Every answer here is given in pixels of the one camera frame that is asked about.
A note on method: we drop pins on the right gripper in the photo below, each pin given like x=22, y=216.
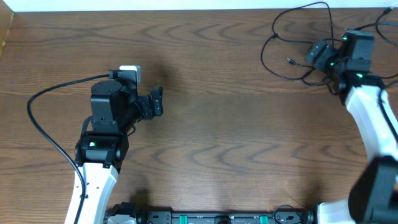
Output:
x=326, y=51

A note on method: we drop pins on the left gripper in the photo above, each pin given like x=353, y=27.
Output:
x=148, y=107

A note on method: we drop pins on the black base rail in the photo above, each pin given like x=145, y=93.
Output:
x=130, y=213

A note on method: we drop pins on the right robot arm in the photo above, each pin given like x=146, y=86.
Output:
x=373, y=198

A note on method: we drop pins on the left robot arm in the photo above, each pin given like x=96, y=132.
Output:
x=103, y=144

